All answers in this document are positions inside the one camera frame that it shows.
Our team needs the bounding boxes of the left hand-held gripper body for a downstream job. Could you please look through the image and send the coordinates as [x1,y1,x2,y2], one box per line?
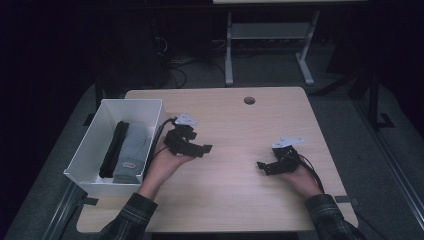
[163,112,202,157]

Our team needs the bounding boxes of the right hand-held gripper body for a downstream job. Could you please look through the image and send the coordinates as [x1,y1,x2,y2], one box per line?
[270,135,305,175]

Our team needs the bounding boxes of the white plastic box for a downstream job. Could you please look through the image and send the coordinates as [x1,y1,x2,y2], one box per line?
[62,98,170,198]

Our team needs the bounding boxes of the person's right hand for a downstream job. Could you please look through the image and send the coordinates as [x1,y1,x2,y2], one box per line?
[277,162,323,200]

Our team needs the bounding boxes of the person's left hand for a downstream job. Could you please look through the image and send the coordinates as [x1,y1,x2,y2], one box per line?
[137,135,198,201]

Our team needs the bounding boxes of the grey tape strip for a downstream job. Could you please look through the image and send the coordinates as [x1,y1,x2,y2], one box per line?
[334,195,361,206]
[77,196,100,207]

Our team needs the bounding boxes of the black metal stand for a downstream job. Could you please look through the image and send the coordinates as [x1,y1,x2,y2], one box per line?
[309,63,396,132]

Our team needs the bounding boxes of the left hand-held gripper cable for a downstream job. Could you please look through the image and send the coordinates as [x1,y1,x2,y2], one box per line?
[145,116,178,176]

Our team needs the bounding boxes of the hand-held gripper cable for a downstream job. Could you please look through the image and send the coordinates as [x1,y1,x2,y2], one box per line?
[289,152,389,240]
[145,116,178,176]

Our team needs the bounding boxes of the right hand-held gripper cable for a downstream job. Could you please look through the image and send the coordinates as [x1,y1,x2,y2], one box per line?
[289,152,389,240]

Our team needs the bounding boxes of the black floor cables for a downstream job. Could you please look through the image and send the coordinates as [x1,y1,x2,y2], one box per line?
[162,34,228,90]

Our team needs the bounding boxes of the aluminium floor rail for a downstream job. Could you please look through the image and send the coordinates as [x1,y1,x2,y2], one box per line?
[41,181,86,240]
[352,98,424,222]

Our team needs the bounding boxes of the white metal table frame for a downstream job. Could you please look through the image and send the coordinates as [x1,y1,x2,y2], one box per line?
[224,9,321,87]

